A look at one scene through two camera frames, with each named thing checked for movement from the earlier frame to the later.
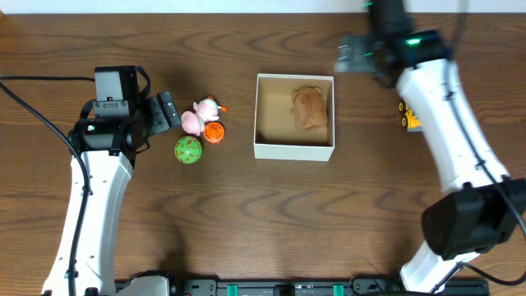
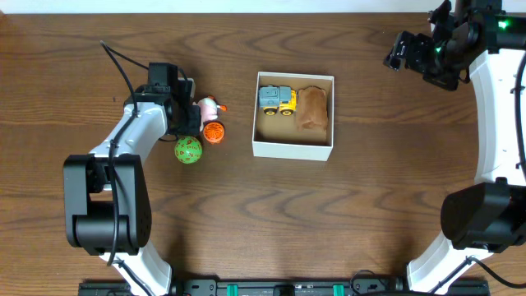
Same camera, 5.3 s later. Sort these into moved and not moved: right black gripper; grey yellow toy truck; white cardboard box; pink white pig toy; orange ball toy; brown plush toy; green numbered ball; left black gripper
Moved: left black gripper; right black gripper; grey yellow toy truck
Not moved: brown plush toy; orange ball toy; pink white pig toy; green numbered ball; white cardboard box
